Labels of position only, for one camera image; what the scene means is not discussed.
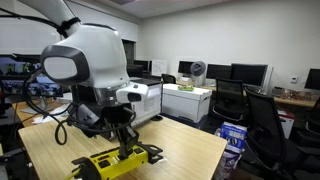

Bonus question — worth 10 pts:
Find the left workstation monitor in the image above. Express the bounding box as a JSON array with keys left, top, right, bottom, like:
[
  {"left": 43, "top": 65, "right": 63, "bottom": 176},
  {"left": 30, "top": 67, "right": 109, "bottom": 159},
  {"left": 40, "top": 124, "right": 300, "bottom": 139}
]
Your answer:
[{"left": 0, "top": 54, "right": 63, "bottom": 97}]

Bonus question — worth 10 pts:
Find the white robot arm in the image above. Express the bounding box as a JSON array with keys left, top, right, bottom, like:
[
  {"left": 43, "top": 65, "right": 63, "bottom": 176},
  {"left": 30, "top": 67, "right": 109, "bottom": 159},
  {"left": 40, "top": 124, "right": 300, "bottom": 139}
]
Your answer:
[{"left": 19, "top": 0, "right": 148, "bottom": 159}]

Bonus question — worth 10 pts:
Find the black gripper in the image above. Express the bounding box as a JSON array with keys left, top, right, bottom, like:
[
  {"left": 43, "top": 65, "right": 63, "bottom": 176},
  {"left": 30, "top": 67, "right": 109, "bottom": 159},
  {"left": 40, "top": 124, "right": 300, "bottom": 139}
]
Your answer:
[{"left": 101, "top": 104, "right": 139, "bottom": 159}]

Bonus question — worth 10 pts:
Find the small black chair back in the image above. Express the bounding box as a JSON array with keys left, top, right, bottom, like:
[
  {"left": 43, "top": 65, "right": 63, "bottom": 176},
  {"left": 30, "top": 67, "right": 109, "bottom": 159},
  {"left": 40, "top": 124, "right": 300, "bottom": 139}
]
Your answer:
[{"left": 161, "top": 74, "right": 176, "bottom": 84}]

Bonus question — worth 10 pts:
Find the white storage box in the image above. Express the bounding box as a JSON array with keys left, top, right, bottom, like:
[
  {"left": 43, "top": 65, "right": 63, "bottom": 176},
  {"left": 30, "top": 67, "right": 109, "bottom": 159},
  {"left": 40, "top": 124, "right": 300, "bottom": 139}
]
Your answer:
[{"left": 162, "top": 84, "right": 212, "bottom": 123}]

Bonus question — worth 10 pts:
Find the blue white cardboard box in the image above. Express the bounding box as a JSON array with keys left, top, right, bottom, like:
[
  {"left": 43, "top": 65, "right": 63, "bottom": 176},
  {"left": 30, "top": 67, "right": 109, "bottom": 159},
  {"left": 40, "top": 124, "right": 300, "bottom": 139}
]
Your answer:
[{"left": 213, "top": 122, "right": 247, "bottom": 180}]

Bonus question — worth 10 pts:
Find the black chair right edge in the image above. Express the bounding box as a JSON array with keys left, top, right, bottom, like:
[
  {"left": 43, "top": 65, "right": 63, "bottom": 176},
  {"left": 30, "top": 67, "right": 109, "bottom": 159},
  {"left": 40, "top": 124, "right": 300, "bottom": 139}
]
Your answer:
[{"left": 290, "top": 98, "right": 320, "bottom": 148}]

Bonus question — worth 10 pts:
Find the white printer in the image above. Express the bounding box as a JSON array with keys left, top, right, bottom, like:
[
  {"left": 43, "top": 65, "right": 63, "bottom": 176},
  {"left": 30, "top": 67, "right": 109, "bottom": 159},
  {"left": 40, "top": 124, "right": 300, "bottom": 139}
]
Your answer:
[{"left": 130, "top": 77, "right": 162, "bottom": 127}]

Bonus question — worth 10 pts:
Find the wall thermostat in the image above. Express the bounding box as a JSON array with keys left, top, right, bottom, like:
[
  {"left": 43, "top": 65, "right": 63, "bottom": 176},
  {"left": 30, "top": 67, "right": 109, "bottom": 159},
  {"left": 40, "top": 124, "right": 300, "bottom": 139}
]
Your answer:
[{"left": 290, "top": 76, "right": 298, "bottom": 84}]

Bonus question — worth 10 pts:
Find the yellow power strip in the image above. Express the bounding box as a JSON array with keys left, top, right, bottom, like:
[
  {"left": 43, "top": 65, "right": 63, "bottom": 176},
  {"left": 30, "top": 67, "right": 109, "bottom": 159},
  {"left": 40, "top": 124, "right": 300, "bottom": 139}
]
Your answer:
[{"left": 67, "top": 146, "right": 148, "bottom": 180}]

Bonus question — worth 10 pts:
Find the black monitor far left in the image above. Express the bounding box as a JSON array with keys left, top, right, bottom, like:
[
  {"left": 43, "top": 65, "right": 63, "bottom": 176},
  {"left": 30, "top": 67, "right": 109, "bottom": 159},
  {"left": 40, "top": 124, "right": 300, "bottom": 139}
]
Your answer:
[{"left": 178, "top": 61, "right": 192, "bottom": 74}]

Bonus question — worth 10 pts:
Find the black mesh office chair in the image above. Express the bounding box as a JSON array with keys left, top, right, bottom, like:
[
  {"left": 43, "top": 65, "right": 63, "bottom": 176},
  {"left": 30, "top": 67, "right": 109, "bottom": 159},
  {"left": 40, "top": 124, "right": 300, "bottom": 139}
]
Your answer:
[{"left": 213, "top": 78, "right": 247, "bottom": 122}]

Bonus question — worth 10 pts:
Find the black monitor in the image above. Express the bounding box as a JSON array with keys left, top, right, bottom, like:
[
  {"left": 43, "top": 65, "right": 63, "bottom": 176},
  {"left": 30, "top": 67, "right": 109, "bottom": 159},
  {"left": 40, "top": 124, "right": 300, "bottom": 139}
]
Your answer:
[
  {"left": 231, "top": 64, "right": 268, "bottom": 87},
  {"left": 178, "top": 61, "right": 192, "bottom": 74},
  {"left": 206, "top": 64, "right": 231, "bottom": 79}
]

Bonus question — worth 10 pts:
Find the grey desk fan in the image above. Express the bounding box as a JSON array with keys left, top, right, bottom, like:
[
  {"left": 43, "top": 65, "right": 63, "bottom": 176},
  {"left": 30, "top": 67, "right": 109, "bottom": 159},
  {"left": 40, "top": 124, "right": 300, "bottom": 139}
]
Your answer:
[{"left": 190, "top": 61, "right": 206, "bottom": 87}]

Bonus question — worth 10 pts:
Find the black office chair near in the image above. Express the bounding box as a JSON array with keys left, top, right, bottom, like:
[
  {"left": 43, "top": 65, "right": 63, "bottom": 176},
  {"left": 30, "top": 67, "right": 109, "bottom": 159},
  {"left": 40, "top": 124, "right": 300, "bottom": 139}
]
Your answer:
[{"left": 245, "top": 89, "right": 320, "bottom": 180}]

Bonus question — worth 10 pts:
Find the black monitor centre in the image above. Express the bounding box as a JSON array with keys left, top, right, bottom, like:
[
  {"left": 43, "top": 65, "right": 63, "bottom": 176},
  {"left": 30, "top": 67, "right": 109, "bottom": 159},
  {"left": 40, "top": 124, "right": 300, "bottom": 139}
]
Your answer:
[{"left": 231, "top": 64, "right": 268, "bottom": 87}]

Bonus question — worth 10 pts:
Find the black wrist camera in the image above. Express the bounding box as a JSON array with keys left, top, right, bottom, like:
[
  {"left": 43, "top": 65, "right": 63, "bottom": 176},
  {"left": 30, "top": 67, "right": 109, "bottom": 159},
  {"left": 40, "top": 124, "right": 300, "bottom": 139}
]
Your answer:
[{"left": 71, "top": 104, "right": 101, "bottom": 138}]

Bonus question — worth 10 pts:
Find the green object on box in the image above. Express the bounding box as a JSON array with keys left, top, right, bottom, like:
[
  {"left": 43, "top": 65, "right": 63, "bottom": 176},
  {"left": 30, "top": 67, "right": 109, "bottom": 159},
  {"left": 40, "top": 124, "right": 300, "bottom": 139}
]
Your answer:
[{"left": 178, "top": 86, "right": 194, "bottom": 92}]

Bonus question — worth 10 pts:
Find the black monitor right edge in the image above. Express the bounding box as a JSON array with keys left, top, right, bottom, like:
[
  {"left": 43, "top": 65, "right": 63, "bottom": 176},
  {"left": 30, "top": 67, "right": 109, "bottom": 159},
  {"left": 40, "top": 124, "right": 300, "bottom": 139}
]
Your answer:
[{"left": 305, "top": 69, "right": 320, "bottom": 90}]

